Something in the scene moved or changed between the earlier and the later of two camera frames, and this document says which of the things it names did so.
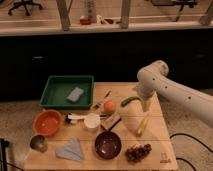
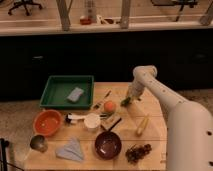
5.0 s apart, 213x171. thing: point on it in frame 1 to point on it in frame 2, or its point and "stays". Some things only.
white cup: [92, 120] stays
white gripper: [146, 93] to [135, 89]
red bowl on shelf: [85, 21] stays
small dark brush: [98, 104] stays
